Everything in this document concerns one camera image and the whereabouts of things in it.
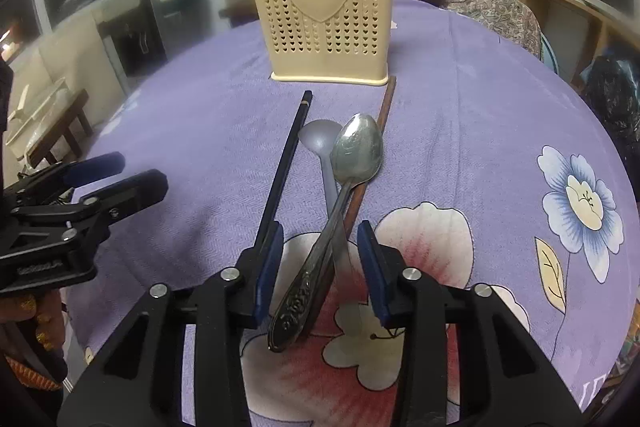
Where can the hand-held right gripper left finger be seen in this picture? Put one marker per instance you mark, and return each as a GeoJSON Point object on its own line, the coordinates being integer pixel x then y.
{"type": "Point", "coordinates": [267, 274]}

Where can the engraved metal spoon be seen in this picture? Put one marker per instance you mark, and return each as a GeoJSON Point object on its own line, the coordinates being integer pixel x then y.
{"type": "Point", "coordinates": [357, 152]}

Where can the low wooden bench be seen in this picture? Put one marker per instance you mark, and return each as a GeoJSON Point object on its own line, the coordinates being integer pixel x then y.
{"type": "Point", "coordinates": [65, 122]}

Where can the wooden shelf unit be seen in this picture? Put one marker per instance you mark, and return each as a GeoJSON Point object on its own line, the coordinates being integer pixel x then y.
{"type": "Point", "coordinates": [555, 22]}

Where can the purple floral tablecloth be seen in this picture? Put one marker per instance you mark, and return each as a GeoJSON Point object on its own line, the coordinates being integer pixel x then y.
{"type": "Point", "coordinates": [475, 82]}

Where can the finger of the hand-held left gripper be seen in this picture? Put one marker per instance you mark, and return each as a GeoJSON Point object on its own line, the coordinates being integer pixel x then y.
{"type": "Point", "coordinates": [135, 189]}
{"type": "Point", "coordinates": [95, 167]}

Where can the dark water dispenser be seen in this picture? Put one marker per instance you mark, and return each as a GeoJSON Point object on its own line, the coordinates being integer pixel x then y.
{"type": "Point", "coordinates": [150, 32]}

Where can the person's left hand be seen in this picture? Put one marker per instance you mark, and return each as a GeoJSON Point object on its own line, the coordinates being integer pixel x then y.
{"type": "Point", "coordinates": [20, 314]}

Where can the black chopstick gold band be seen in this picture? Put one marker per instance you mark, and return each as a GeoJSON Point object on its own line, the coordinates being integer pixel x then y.
{"type": "Point", "coordinates": [287, 157]}

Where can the brown wooden side table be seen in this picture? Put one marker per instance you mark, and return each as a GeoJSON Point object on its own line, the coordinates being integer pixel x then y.
{"type": "Point", "coordinates": [237, 13]}

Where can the brown wooden chopstick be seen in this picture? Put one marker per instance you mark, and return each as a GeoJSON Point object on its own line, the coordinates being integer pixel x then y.
{"type": "Point", "coordinates": [385, 107]}

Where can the paisley patterned cloth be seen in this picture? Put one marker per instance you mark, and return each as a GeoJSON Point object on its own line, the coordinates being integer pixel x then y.
{"type": "Point", "coordinates": [495, 12]}

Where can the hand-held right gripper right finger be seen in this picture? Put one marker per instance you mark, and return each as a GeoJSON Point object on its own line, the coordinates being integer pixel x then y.
{"type": "Point", "coordinates": [372, 274]}

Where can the grey plastic spoon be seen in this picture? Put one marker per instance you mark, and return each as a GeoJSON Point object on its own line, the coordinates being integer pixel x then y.
{"type": "Point", "coordinates": [317, 137]}

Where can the black plastic bag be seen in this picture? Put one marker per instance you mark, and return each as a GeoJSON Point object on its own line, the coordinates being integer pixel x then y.
{"type": "Point", "coordinates": [612, 97]}

